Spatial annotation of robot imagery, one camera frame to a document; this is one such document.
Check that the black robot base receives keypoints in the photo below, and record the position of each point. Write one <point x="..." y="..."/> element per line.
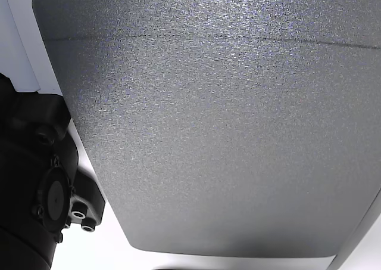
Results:
<point x="35" y="150"/>

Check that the dark gray textured mat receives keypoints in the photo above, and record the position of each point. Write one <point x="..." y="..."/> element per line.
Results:
<point x="223" y="133"/>

